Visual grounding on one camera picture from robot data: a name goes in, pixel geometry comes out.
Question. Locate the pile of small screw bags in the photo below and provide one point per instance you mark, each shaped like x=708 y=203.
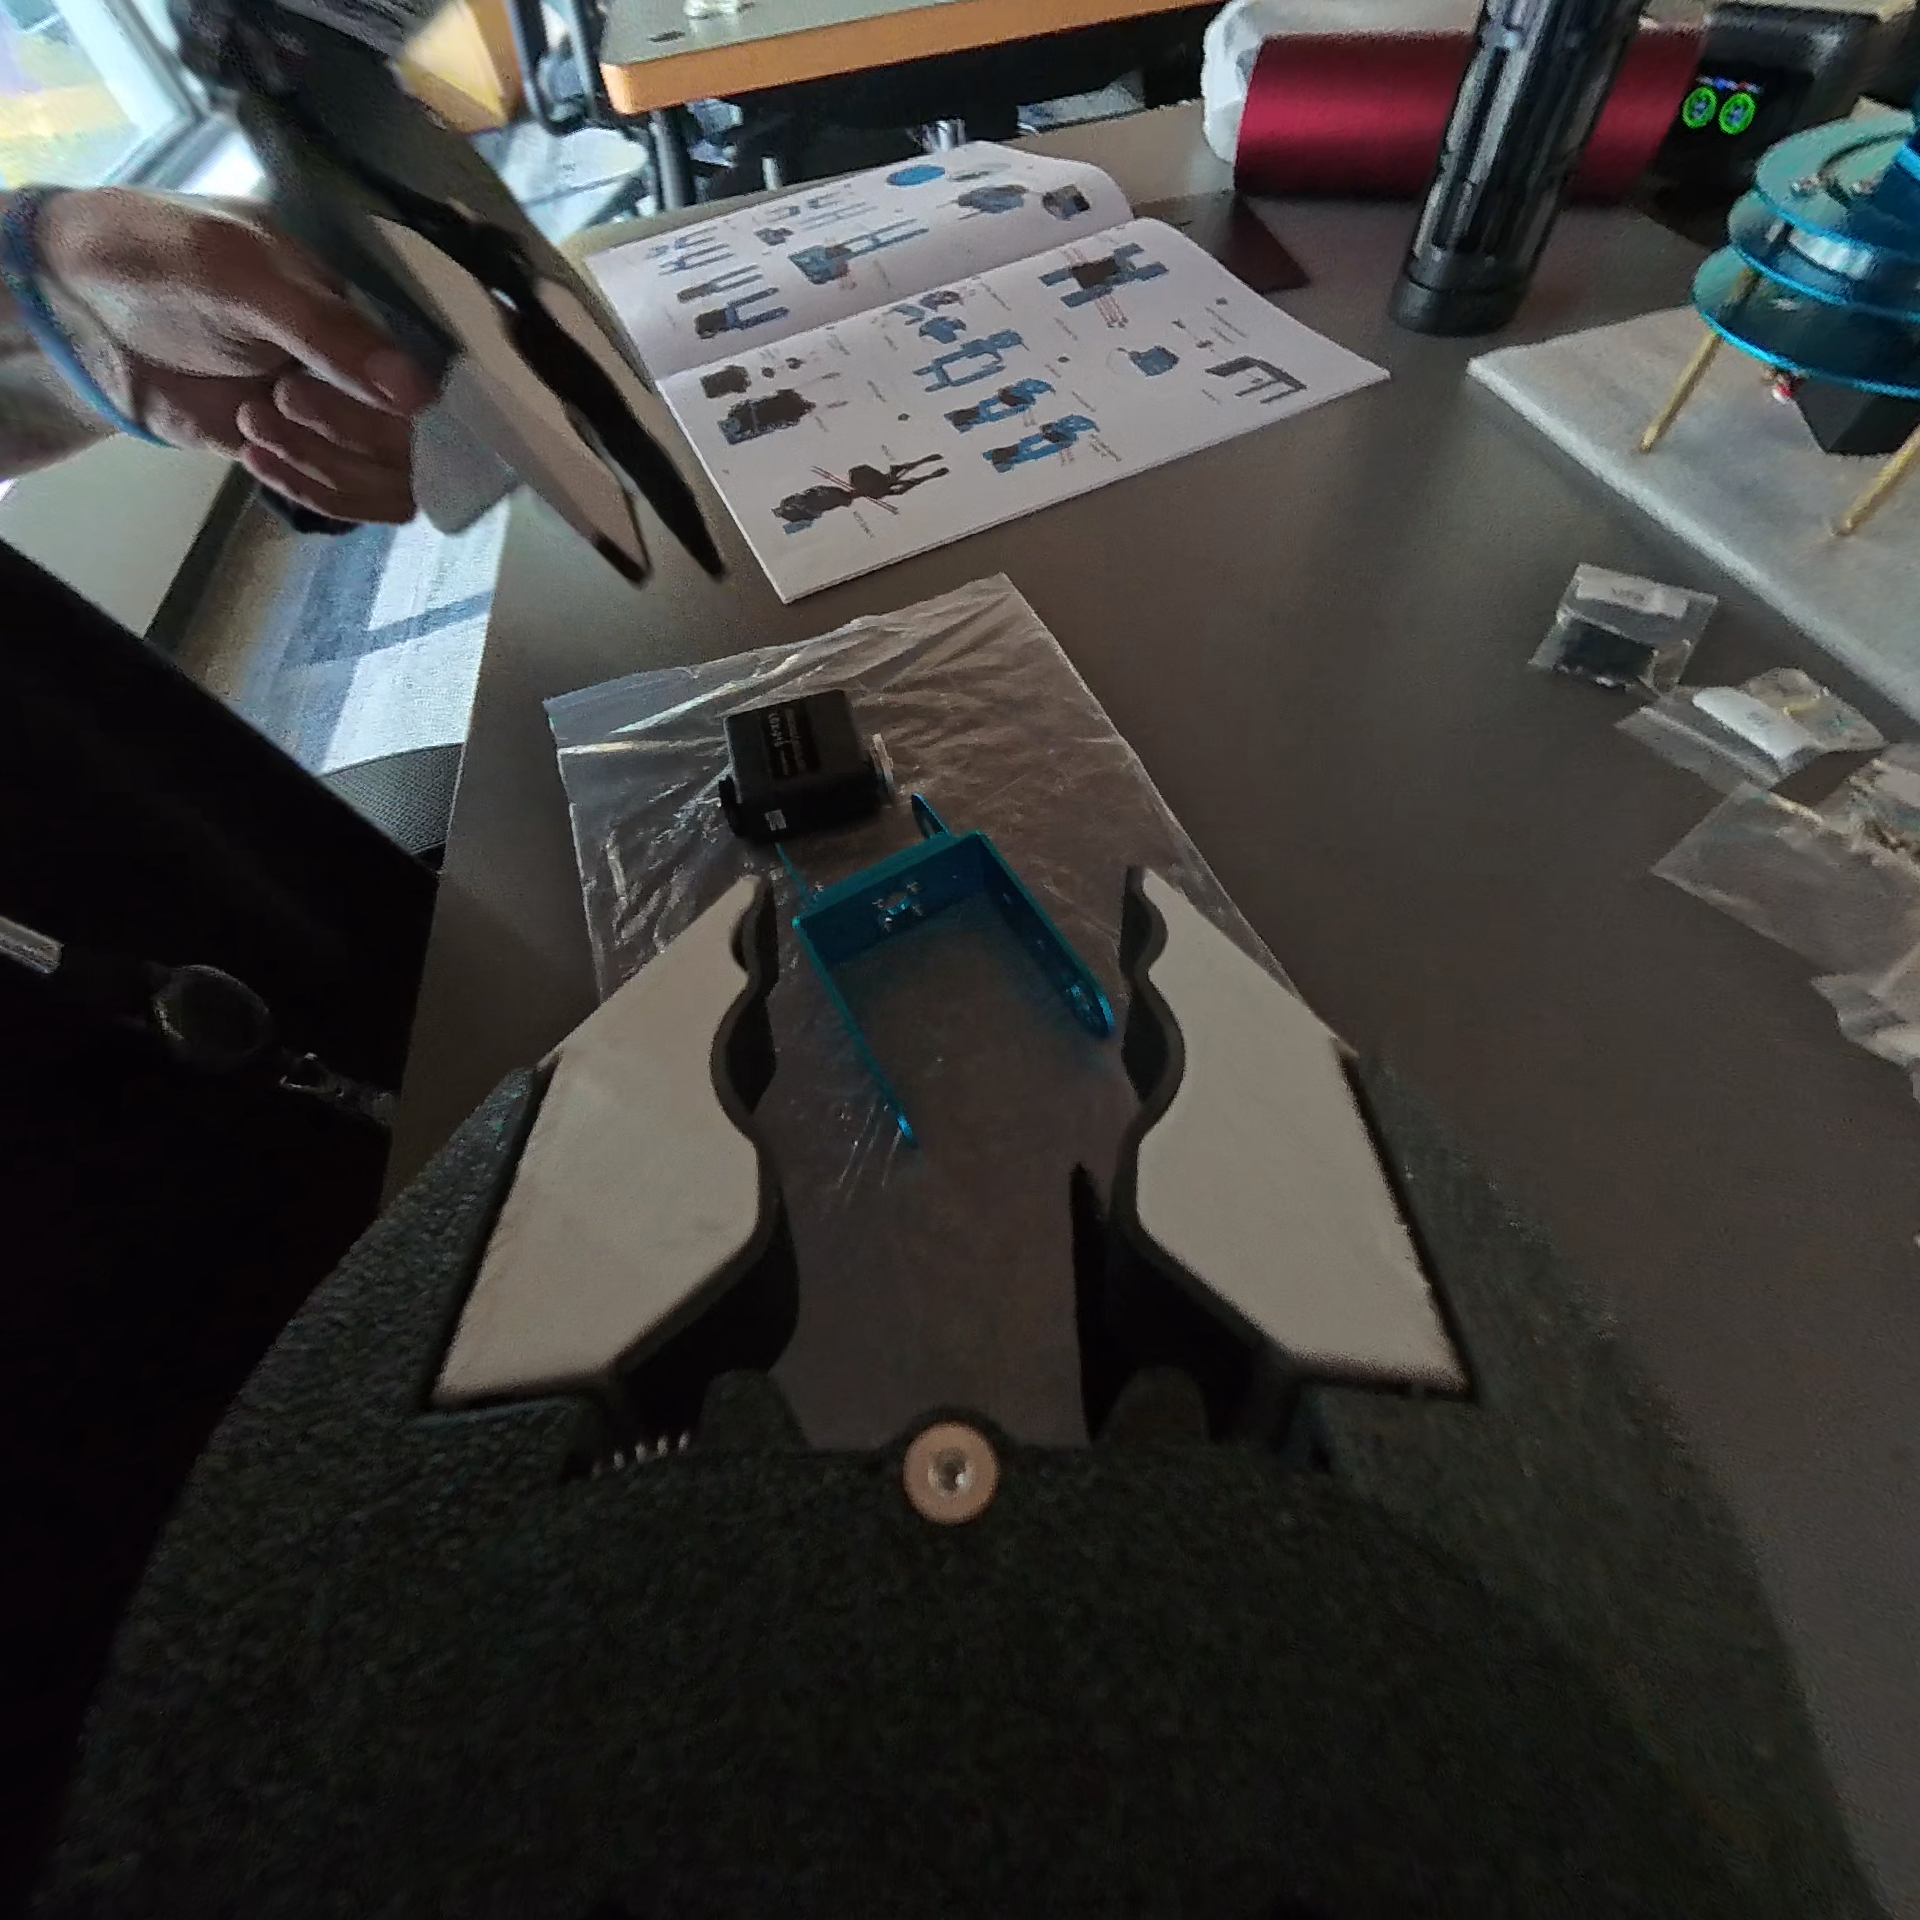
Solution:
x=1757 y=868

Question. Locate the black servo motor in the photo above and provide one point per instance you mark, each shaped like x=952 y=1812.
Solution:
x=797 y=757

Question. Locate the white foam sheet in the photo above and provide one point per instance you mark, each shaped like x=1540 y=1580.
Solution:
x=1757 y=450

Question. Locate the dark red roll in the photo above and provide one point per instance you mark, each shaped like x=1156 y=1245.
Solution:
x=1350 y=120

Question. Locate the black device with green lights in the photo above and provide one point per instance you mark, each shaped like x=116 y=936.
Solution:
x=1800 y=59

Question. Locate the person's left hand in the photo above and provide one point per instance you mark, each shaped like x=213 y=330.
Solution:
x=182 y=316

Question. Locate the wooden background table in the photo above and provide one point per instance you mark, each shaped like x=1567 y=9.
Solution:
x=901 y=44

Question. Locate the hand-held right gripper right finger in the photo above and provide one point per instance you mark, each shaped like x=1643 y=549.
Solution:
x=1290 y=1184

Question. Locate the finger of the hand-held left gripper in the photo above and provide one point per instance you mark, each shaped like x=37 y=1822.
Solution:
x=525 y=389
x=629 y=434

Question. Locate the grey desk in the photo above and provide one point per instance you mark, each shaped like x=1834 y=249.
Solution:
x=1424 y=600

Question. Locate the black cylindrical bottle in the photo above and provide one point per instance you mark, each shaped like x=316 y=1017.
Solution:
x=1500 y=181

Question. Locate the window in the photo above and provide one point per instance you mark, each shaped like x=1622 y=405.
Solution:
x=90 y=75

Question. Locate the large clear plastic bag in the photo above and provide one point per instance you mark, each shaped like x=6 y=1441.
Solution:
x=975 y=705

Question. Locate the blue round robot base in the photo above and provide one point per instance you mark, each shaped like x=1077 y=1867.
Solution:
x=1816 y=254

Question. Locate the black mesh office chair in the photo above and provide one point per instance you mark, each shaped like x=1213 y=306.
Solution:
x=390 y=802

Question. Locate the open instruction manual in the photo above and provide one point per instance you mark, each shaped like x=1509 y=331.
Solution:
x=1050 y=376

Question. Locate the person's black jacket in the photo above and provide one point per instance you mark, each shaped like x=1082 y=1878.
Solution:
x=150 y=749

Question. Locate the blue U-shaped metal bracket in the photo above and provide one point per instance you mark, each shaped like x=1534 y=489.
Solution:
x=932 y=885

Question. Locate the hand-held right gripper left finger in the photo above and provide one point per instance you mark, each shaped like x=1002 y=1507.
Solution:
x=616 y=1184

